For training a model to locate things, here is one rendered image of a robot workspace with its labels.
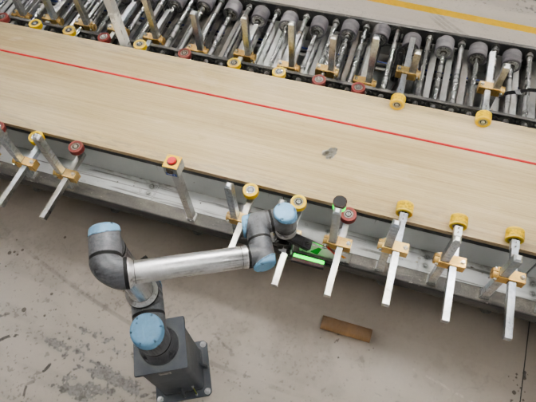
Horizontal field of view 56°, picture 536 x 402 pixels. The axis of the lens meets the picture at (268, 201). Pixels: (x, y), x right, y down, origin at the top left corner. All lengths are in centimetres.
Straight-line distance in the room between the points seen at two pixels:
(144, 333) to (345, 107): 157
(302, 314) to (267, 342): 28
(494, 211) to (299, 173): 95
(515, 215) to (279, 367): 154
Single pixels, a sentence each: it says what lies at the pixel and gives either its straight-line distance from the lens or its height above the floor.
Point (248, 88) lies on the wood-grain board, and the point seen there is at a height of 90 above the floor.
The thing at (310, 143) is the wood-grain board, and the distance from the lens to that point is 267.
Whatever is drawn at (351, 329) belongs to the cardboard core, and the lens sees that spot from 309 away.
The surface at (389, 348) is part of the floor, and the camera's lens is 318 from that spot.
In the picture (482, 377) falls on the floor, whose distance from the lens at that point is 327.
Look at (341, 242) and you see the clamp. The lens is 241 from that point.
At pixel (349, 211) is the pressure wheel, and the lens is 245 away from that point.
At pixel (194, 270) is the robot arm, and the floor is 136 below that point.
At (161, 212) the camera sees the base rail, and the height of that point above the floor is 70.
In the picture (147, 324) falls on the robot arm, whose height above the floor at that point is 87.
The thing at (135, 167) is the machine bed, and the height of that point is 73.
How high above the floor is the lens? 303
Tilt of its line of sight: 59 degrees down
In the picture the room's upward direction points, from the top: 5 degrees counter-clockwise
